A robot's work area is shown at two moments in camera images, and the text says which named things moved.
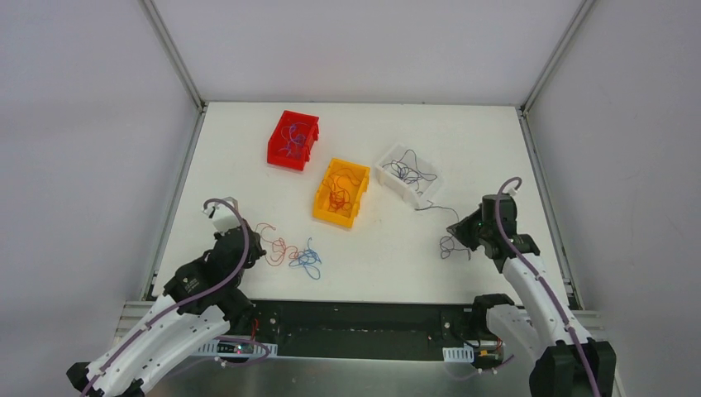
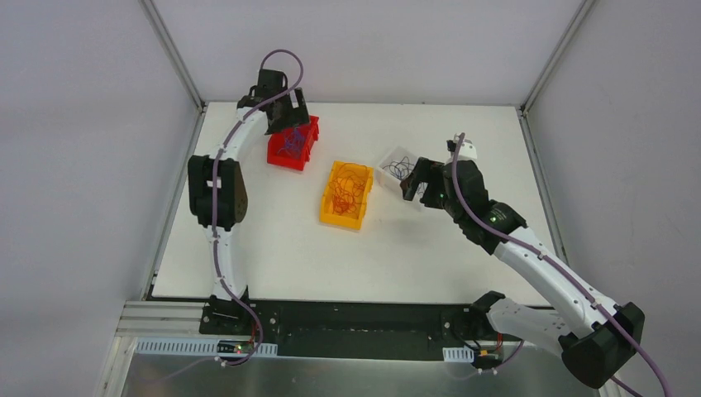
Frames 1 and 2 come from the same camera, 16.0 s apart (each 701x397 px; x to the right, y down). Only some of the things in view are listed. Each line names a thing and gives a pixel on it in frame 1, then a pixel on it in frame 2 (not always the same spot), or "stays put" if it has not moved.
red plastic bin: x=290 y=142 stays put
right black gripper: x=467 y=231 to x=430 y=180
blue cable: x=293 y=142 stays put
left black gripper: x=247 y=244 to x=286 y=113
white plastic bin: x=408 y=174 stays put
